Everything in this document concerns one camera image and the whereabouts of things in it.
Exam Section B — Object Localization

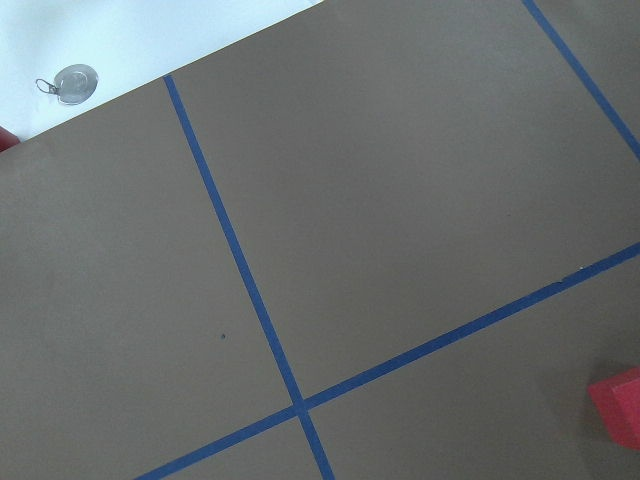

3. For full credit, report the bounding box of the red block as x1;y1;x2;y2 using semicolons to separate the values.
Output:
587;367;639;450

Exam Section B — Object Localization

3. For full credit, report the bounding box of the round metal disc with clip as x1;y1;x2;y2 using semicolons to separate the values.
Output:
34;64;99;106

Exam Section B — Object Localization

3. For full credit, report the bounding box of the red fire extinguisher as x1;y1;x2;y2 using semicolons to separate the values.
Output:
0;127;20;152

